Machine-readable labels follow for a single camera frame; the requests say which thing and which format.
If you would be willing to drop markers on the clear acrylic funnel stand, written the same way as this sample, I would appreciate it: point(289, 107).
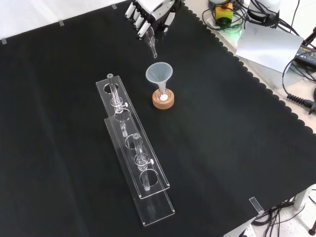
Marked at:
point(134, 138)

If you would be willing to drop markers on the small round-bottom glass flask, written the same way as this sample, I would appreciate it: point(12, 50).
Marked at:
point(163, 96)

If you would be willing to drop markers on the yellow stop button box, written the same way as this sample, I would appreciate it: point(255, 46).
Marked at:
point(223, 13)

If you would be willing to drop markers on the translucent plastic funnel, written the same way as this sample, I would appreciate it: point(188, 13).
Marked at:
point(159, 72)

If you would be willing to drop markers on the black power adapter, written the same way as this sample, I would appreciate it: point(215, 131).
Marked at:
point(306, 55)

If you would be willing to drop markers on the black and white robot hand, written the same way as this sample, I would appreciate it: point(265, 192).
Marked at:
point(154, 13)

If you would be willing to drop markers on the clear tape strip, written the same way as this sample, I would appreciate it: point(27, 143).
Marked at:
point(256, 205)
point(61, 23)
point(4, 41)
point(113, 6)

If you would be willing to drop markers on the black bench cloth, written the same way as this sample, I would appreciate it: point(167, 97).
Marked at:
point(74, 98)

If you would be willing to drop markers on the pale grey board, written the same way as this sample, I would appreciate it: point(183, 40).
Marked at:
point(269, 47)

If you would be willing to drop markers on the black tripod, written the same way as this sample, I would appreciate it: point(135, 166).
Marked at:
point(311, 37)

